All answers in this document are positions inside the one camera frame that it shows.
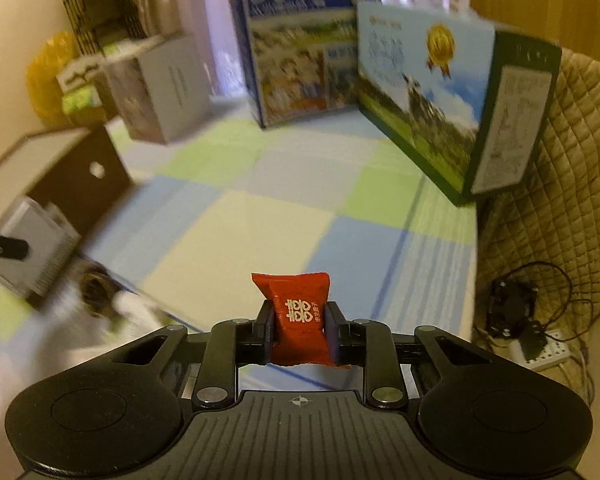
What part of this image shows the red candy packet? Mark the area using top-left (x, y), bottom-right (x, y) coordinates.
top-left (251, 272), bottom-right (351, 370)

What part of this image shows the white medicine box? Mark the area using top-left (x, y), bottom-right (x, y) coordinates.
top-left (0, 196), bottom-right (81, 300)

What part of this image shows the white green tissue box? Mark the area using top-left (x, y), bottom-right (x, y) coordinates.
top-left (56, 54), bottom-right (105, 116)

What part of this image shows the small white bottle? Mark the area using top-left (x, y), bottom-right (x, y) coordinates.
top-left (111, 290), bottom-right (162, 333)

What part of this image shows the green landscape milk box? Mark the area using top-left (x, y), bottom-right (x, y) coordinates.
top-left (356, 0), bottom-right (562, 206)

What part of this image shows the white power strip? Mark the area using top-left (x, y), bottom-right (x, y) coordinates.
top-left (508, 328), bottom-right (571, 372)

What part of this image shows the black charger with cable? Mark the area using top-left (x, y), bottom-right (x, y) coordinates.
top-left (486, 278), bottom-right (547, 360)

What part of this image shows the beige quilted headboard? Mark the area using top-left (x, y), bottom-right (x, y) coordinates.
top-left (475, 49), bottom-right (600, 401)

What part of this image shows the brown cardboard storage box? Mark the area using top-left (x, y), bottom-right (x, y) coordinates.
top-left (0, 126), bottom-right (133, 237)

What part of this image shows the blue milk carton box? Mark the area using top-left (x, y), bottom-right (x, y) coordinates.
top-left (230, 0), bottom-right (361, 128)

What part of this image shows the yellow plastic bag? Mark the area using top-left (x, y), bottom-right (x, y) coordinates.
top-left (24, 32), bottom-right (84, 130)

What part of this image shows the white square gift box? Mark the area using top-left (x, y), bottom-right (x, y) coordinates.
top-left (102, 35), bottom-right (211, 144)

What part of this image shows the plaid bed sheet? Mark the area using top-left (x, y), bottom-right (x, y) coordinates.
top-left (0, 94), bottom-right (481, 396)

